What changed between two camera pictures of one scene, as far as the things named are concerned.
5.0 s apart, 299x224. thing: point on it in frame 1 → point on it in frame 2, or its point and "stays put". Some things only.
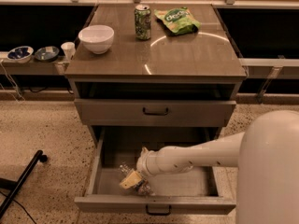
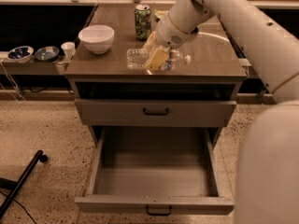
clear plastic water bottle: [142, 187] → [156, 58]
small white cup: [69, 49] stays put
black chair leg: [14, 186] stays put
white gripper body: [144, 165] → [168, 34]
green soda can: [143, 21] stays put
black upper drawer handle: [155, 113] stays put
